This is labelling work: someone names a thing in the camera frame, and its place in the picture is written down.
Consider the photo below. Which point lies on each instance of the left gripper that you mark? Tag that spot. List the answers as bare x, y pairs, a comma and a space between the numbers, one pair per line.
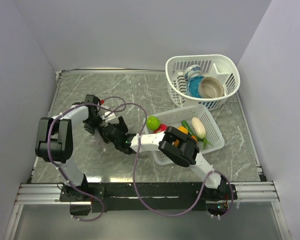
91, 129

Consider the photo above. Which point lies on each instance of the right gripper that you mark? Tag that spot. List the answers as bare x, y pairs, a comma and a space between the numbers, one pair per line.
121, 125

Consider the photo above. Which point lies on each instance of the fake red dragon fruit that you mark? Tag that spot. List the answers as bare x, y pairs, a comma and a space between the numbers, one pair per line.
162, 128

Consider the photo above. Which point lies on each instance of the fake orange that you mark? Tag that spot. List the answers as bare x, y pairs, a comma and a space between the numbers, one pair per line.
183, 130

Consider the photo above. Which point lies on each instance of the fake green chili pepper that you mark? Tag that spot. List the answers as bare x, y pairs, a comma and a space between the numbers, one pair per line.
185, 124

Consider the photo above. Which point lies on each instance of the fake white radish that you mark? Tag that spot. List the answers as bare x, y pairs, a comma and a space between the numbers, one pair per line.
200, 131

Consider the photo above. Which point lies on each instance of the clear zip top bag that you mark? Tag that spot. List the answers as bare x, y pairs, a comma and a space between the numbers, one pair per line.
96, 138

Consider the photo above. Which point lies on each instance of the fake carrot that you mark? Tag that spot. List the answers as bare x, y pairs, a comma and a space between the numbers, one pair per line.
193, 137

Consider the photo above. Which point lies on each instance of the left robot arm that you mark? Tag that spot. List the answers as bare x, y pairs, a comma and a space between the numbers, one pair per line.
60, 142

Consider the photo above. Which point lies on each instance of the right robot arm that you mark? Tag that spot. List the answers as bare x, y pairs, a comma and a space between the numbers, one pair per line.
186, 155

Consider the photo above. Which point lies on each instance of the teal plate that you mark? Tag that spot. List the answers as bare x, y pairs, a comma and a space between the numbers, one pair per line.
192, 86

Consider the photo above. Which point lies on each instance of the blue white patterned bowl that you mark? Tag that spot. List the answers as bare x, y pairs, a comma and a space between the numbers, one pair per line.
192, 71

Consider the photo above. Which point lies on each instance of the beige bowl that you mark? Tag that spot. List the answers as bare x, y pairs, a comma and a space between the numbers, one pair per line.
210, 88

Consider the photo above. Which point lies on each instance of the round white dish basket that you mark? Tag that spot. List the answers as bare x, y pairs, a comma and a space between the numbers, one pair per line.
217, 66

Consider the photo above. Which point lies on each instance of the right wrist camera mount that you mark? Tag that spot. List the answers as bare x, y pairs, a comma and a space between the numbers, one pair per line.
109, 118

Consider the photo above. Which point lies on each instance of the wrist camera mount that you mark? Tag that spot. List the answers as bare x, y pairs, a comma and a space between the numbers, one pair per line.
102, 107
109, 118

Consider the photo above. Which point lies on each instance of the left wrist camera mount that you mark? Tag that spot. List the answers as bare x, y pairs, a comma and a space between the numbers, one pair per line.
102, 107

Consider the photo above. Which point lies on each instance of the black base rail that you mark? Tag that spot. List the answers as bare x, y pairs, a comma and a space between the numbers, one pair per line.
95, 204

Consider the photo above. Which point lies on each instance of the aluminium frame rail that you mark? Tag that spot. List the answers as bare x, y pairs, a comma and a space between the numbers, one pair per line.
50, 193

